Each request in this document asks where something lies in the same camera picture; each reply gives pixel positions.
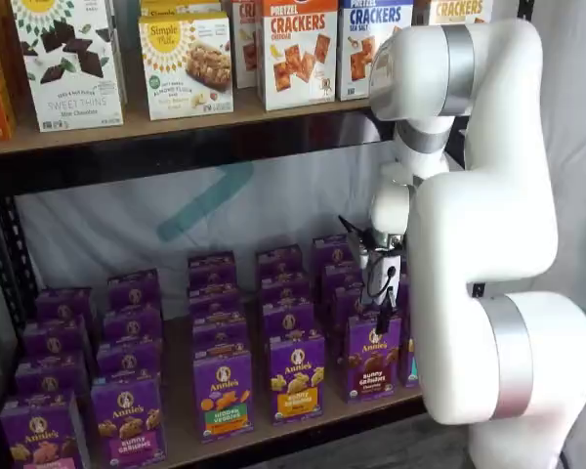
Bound wooden shelf board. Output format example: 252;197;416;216
0;85;470;158
77;287;427;469

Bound red print crackers box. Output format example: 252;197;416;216
230;0;263;91

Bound Annie's pink label purple box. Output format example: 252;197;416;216
0;390;88;469

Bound Annie's magenta label grahams box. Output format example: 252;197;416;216
90;375;168;463

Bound white backdrop sheet teal stripes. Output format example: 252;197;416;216
0;0;586;469

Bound Simple Mills almond bars box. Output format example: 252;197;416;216
137;11;235;121

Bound Sweet Thins mint chocolate box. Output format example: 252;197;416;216
9;0;127;134

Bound wooden upper shelf board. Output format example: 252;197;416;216
0;85;470;158

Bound Annie's honey bunny grahams box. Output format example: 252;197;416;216
269;334;326;425

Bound pretzel crackers sea salt box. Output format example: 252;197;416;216
337;0;415;103

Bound wooden lower shelf board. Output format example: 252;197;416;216
77;287;427;469

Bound Annie's chocolate bunny grahams box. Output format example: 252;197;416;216
346;312;403;405

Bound Annie's teal label purple box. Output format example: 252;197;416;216
398;336;421;390

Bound tan crackers box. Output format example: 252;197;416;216
414;0;494;26

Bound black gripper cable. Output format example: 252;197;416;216
369;265;400;300

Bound Annie's hidden veggies box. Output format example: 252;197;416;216
192;349;256;445

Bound pretzel crackers cheddar box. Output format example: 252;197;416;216
257;0;338;112

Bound black metal shelf frame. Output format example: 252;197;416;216
0;0;536;469

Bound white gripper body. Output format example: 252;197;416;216
361;246;404;308

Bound Simple Mills yellow box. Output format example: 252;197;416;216
139;0;224;21

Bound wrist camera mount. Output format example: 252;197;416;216
337;214;373;270

